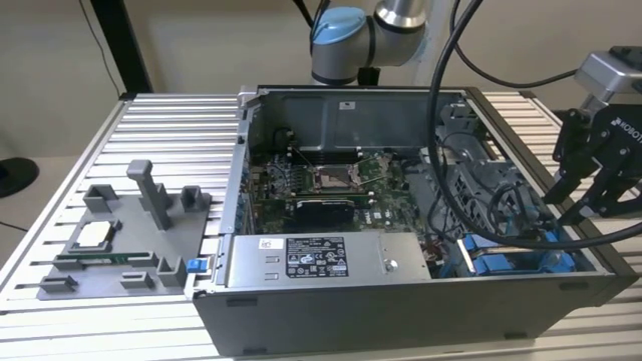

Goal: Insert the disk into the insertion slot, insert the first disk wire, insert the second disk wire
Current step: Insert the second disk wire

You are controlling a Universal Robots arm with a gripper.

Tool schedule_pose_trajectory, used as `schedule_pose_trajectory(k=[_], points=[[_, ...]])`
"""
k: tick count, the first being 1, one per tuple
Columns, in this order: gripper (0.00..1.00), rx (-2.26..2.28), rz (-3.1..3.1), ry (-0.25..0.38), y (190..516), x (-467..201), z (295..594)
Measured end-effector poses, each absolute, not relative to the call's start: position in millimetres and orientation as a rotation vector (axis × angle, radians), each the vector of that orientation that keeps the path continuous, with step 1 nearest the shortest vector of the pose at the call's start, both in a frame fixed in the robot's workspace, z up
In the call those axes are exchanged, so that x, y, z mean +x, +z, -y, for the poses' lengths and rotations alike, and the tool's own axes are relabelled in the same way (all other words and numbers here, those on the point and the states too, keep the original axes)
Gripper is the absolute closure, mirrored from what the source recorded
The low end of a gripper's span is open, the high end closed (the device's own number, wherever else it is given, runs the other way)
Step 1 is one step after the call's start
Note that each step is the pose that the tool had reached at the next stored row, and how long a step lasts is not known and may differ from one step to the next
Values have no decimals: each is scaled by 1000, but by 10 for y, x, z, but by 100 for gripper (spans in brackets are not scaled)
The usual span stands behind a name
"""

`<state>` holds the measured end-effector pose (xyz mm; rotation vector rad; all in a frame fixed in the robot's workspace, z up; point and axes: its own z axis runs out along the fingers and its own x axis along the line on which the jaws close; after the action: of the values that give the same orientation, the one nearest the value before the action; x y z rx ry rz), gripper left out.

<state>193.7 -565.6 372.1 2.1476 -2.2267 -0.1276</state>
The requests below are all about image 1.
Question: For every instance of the black frame post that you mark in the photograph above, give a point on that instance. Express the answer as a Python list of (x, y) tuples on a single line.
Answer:
[(123, 41)]

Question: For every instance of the silver CPU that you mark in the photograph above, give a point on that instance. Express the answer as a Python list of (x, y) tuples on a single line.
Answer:
[(93, 234)]

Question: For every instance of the grey metal disk bay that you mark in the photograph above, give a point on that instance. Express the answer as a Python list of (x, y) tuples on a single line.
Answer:
[(466, 195)]

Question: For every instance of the black graphics card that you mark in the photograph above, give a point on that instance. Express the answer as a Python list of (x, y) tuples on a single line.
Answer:
[(320, 214)]

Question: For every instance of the silver power supply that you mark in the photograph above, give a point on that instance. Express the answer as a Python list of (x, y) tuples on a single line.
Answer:
[(251, 270)]

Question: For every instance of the CPU socket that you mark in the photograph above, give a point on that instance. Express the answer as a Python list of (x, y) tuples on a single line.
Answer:
[(335, 177)]

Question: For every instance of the green motherboard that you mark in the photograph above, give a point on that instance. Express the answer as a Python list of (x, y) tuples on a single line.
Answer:
[(386, 203)]

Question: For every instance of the green RAM stick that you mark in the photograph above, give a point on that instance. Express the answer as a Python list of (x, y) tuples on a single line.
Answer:
[(115, 258)]

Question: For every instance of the blue case latch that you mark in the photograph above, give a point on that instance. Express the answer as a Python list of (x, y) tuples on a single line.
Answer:
[(195, 265)]

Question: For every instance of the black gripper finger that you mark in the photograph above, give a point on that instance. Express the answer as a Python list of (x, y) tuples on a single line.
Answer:
[(576, 214), (562, 190)]

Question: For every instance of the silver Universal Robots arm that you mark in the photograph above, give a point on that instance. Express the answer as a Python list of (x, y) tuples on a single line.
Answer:
[(346, 49)]

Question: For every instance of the metal locking lever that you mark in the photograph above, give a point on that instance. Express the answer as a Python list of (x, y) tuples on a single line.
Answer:
[(304, 157)]

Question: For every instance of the grey plastic parts rack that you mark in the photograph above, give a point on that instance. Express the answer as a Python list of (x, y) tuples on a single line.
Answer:
[(129, 240)]

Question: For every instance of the black open PC case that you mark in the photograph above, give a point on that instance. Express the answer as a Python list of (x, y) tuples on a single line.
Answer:
[(351, 319)]

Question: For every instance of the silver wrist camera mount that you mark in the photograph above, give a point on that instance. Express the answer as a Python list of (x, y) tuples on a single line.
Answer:
[(602, 71)]

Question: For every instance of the black round stand base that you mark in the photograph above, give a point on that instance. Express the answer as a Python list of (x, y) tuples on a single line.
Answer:
[(15, 176)]

